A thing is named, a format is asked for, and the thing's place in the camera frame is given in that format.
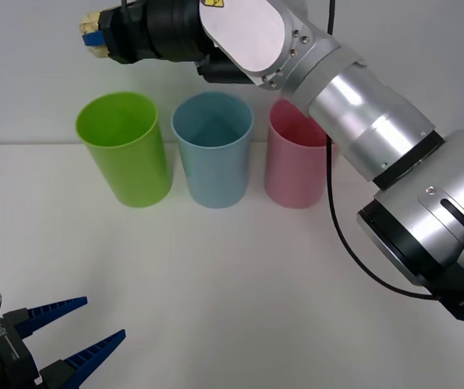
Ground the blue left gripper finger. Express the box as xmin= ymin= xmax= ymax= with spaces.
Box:
xmin=39 ymin=328 xmax=127 ymax=389
xmin=1 ymin=296 xmax=88 ymax=340

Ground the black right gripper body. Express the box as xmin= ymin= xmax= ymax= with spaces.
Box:
xmin=101 ymin=0 xmax=150 ymax=66

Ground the yellow paper ball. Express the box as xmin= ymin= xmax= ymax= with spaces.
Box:
xmin=78 ymin=11 xmax=111 ymax=61

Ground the yellow-green plastic bin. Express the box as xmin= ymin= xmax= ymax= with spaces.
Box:
xmin=74 ymin=92 xmax=174 ymax=209

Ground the pale blue plastic bin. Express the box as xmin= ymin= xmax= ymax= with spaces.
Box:
xmin=170 ymin=91 xmax=255 ymax=210

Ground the pink plastic bin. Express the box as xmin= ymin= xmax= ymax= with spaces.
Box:
xmin=263 ymin=99 xmax=337 ymax=210

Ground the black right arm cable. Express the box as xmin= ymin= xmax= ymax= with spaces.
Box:
xmin=325 ymin=0 xmax=445 ymax=301

